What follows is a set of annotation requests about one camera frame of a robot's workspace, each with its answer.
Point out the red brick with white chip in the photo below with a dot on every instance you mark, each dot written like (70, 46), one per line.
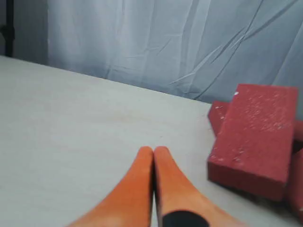
(216, 115)

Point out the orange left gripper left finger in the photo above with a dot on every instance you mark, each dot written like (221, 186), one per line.
(129, 204)

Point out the white backdrop cloth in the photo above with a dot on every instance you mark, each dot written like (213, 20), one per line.
(199, 49)

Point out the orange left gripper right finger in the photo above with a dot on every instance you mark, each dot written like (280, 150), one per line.
(179, 203)

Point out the tilted red brick on top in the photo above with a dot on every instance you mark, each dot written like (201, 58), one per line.
(253, 147)

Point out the red brick under tilted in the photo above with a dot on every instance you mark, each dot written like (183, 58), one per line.
(294, 192)

